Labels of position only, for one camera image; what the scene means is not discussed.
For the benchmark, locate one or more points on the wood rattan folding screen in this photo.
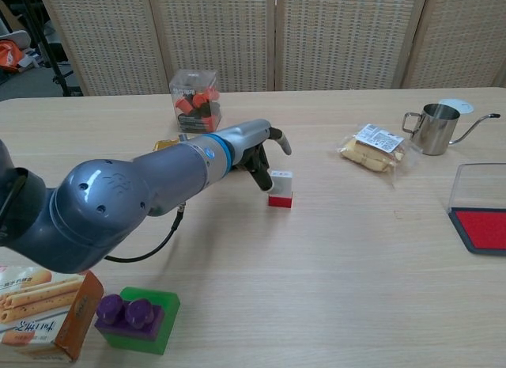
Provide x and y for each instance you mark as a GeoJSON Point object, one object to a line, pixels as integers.
{"type": "Point", "coordinates": [221, 35]}

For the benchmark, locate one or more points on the orange white bag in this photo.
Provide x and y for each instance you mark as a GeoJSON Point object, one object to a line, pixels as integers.
{"type": "Point", "coordinates": [10, 55]}

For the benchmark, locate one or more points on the small red white stamp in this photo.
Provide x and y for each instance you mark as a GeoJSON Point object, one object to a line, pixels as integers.
{"type": "Point", "coordinates": [280, 190]}

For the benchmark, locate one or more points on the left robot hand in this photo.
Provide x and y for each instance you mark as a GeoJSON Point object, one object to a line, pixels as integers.
{"type": "Point", "coordinates": [253, 132]}

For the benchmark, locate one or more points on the black tripod stand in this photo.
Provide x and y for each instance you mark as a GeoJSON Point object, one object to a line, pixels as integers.
{"type": "Point", "coordinates": [59, 71]}

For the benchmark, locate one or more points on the white round table grommet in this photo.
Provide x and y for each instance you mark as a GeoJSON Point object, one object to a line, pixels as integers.
{"type": "Point", "coordinates": [458, 104]}

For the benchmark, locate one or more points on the gold biscuit packet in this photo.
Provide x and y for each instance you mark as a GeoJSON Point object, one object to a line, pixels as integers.
{"type": "Point", "coordinates": [166, 143]}

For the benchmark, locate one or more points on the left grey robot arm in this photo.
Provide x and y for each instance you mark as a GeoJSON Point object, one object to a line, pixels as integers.
{"type": "Point", "coordinates": [99, 198]}

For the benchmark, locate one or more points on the steel long-spout pitcher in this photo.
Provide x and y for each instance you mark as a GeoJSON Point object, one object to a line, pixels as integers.
{"type": "Point", "coordinates": [435, 130]}

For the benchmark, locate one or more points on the clear bag of biscuits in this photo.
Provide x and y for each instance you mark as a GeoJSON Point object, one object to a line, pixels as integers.
{"type": "Point", "coordinates": [371, 150]}

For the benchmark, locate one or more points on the orange egg roll box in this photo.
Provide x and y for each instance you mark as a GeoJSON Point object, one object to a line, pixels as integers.
{"type": "Point", "coordinates": [39, 316]}

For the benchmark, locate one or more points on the red ink pad clear lid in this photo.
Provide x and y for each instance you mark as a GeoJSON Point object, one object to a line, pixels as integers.
{"type": "Point", "coordinates": [482, 225]}

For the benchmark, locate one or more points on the clear box orange black pieces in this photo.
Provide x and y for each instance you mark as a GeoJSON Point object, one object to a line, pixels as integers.
{"type": "Point", "coordinates": [195, 103]}

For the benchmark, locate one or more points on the green purple block toy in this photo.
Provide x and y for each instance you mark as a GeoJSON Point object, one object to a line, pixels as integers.
{"type": "Point", "coordinates": [134, 324]}

